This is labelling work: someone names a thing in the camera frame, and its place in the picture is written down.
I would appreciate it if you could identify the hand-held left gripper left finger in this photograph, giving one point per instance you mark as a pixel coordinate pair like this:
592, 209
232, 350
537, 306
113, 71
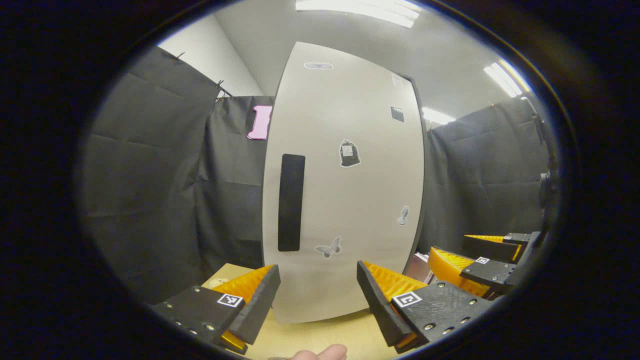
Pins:
260, 310

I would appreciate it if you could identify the ceiling light panel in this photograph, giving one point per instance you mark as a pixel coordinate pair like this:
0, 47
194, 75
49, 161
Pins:
360, 10
439, 116
506, 79

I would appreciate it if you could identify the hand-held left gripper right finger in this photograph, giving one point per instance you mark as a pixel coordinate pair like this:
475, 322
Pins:
380, 310

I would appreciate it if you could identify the beige cabinet door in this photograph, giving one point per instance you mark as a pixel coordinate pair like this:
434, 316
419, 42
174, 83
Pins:
360, 200

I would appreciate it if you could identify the black backdrop cloth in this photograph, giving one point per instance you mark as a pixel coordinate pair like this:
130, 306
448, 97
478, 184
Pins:
150, 190

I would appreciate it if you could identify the dark grey cabinet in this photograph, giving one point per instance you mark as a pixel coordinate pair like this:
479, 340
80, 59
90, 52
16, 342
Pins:
426, 165

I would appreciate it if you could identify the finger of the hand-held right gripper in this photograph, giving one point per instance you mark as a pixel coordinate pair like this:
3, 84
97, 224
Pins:
490, 248
492, 272

